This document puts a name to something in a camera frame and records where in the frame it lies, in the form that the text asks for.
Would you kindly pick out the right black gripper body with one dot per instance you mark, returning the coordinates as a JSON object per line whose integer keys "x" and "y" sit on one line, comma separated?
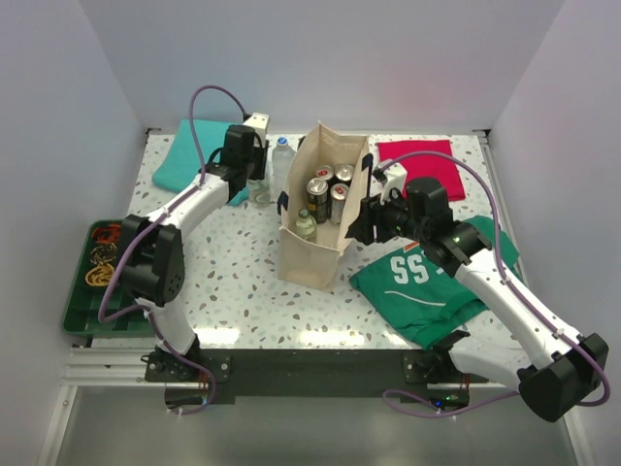
{"x": 390, "y": 219}

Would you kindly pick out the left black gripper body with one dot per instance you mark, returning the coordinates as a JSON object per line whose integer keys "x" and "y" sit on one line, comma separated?
{"x": 254, "y": 164}

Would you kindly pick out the green glass bottle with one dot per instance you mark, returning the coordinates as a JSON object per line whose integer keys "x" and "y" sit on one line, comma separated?
{"x": 305, "y": 226}

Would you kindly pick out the beige canvas bag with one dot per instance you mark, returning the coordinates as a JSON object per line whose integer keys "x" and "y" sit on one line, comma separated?
{"x": 316, "y": 264}

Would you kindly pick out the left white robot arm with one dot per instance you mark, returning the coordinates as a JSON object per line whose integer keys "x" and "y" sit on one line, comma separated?
{"x": 151, "y": 263}

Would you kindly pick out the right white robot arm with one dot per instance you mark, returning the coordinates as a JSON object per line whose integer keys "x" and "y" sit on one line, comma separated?
{"x": 566, "y": 369}

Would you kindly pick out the teal folded towel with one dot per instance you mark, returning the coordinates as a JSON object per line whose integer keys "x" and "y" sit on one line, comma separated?
{"x": 181, "y": 164}

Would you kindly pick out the red folded cloth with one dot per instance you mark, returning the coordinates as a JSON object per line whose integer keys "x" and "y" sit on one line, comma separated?
{"x": 446, "y": 172}

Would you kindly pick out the silver can red tab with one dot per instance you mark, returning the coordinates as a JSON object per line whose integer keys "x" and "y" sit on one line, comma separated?
{"x": 325, "y": 172}

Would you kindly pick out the green jersey shirt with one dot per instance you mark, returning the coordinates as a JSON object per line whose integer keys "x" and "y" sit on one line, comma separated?
{"x": 416, "y": 297}

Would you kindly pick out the orange rubber band pile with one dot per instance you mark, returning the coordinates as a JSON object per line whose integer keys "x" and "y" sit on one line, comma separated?
{"x": 106, "y": 234}

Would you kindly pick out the green compartment tray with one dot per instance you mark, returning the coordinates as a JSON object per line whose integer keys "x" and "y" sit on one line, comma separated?
{"x": 81, "y": 315}

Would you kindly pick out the tan rubber band pile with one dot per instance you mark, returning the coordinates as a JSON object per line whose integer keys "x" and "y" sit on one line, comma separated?
{"x": 103, "y": 254}

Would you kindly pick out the yellow rubber band pile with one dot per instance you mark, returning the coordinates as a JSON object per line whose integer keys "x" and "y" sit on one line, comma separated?
{"x": 100, "y": 275}

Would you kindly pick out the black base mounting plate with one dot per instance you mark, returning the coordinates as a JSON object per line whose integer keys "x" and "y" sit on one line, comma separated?
{"x": 305, "y": 373}

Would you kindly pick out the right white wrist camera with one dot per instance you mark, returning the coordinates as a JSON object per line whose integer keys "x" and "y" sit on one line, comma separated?
{"x": 392, "y": 176}

